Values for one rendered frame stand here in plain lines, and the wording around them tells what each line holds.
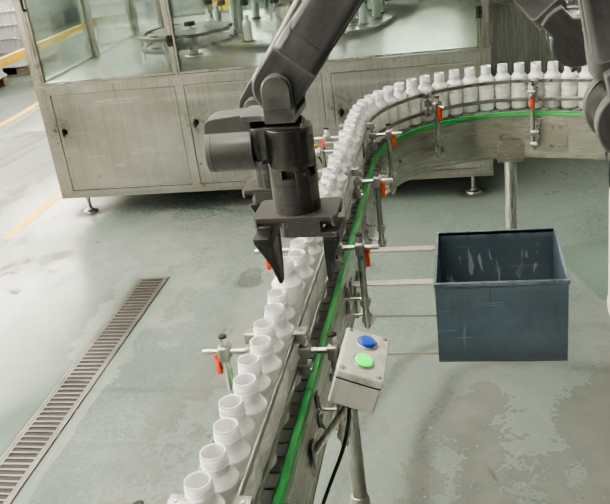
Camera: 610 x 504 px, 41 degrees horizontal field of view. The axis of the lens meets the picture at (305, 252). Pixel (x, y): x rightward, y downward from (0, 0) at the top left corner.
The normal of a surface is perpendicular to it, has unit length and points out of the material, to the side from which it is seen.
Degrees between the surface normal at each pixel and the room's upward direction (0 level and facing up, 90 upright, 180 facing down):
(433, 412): 0
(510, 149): 90
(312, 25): 79
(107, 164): 90
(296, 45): 87
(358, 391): 90
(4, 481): 0
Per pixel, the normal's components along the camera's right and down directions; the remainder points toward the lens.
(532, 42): -0.17, 0.42
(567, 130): -0.46, 0.41
